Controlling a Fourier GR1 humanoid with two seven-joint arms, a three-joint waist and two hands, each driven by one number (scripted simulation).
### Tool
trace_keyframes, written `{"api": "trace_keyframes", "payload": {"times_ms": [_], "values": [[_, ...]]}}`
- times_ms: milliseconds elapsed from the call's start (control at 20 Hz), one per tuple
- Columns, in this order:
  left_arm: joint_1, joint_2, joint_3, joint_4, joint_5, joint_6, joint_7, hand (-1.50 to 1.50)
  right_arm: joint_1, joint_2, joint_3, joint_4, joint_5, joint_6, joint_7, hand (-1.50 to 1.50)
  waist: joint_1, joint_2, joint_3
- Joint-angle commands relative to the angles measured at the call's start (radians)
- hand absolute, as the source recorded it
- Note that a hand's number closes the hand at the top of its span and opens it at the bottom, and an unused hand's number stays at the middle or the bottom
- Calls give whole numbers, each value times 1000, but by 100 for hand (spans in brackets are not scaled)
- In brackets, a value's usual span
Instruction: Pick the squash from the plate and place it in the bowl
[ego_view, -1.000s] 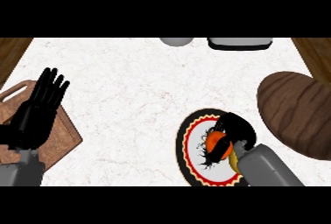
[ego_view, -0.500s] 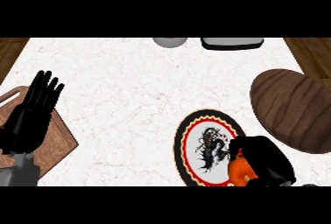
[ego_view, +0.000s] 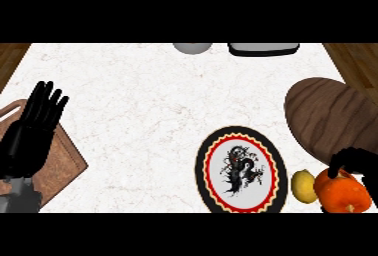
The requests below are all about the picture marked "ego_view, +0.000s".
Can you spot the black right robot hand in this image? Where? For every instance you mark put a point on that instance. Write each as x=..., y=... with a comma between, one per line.
x=355, y=160

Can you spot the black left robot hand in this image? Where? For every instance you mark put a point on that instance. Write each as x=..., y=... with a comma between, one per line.
x=30, y=140

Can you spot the orange squash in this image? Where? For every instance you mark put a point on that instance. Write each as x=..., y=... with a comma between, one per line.
x=341, y=193

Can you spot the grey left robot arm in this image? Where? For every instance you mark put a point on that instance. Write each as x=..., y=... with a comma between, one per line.
x=19, y=196

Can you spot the brown wooden bowl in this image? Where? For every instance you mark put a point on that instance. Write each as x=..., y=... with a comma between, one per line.
x=332, y=118

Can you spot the black-rimmed plate with dragon print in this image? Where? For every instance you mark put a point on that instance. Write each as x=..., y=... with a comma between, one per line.
x=241, y=170

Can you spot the brown wooden cutting board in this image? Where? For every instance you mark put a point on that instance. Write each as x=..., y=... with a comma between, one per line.
x=53, y=163

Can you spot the yellow lemon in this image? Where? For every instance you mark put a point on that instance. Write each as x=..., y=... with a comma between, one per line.
x=303, y=186

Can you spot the black and grey appliance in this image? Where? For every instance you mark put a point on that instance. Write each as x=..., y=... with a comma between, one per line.
x=263, y=49

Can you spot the grey round object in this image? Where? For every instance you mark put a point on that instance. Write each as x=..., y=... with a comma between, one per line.
x=192, y=48

